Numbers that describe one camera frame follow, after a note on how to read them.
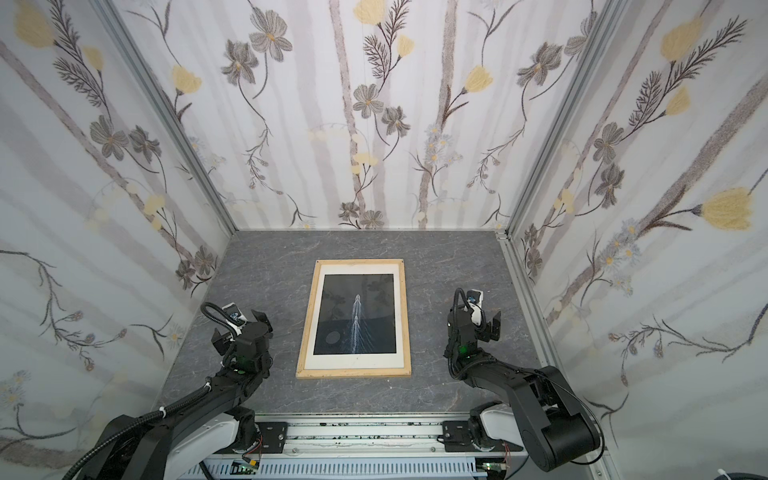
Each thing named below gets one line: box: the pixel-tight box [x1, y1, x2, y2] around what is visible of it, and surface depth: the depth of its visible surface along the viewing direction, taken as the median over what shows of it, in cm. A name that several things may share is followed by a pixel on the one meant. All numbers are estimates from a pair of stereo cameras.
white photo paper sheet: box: [313, 273, 397, 355], surface depth 95 cm
